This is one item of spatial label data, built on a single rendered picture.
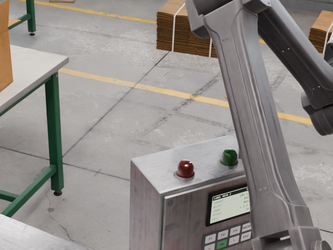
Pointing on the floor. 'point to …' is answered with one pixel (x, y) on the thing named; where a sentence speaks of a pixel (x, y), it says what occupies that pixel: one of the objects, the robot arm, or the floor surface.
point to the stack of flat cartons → (180, 32)
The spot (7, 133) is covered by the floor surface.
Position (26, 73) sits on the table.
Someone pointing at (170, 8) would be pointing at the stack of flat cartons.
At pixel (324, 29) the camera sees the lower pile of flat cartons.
